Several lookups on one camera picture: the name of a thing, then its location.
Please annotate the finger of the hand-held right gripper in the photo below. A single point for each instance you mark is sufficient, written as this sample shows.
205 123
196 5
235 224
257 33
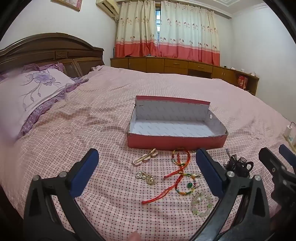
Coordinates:
269 160
285 153

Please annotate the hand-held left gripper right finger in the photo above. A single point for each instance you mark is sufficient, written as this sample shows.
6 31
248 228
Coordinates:
208 171

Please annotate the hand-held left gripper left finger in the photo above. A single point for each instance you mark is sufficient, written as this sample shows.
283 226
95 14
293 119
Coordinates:
84 173

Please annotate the green stone pendant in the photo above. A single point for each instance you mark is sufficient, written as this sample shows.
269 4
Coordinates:
189 185

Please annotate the black feather hair accessory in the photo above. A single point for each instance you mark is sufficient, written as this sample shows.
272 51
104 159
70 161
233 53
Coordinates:
240 165

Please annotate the red cardboard box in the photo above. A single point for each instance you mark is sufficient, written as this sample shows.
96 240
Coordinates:
175 142

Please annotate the pearl earring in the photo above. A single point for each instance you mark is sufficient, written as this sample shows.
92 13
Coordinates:
139 175

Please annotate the pearl hair clip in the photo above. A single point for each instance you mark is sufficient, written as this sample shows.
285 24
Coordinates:
151 179

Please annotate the gold hair clip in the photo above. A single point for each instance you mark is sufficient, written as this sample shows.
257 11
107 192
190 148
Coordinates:
144 157

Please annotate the person's left hand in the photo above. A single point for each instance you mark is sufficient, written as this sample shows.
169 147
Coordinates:
134 236

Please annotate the white power strip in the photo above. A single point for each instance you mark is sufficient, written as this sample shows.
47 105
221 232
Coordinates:
291 140

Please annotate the white charger plug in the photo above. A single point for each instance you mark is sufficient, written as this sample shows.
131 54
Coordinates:
288 131

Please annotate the pink checked bedspread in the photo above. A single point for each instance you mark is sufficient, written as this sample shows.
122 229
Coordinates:
104 104

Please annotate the red gift bag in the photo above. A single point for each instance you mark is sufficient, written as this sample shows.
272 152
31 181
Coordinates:
242 82

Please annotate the purple floral pillow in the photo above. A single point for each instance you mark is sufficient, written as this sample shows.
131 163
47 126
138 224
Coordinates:
34 92

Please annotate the long wooden cabinet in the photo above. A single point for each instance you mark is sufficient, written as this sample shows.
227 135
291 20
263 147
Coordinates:
157 64

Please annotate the dark wooden headboard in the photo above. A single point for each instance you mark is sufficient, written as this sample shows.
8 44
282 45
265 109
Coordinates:
50 49

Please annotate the cream and red curtain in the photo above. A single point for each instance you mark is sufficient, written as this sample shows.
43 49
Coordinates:
136 27
189 34

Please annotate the window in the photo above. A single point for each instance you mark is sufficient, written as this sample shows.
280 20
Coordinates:
158 23

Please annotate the white air conditioner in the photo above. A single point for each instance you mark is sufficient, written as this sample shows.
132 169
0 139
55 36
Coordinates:
107 5

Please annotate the framed wall photo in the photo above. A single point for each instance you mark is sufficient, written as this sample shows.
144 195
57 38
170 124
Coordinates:
69 4

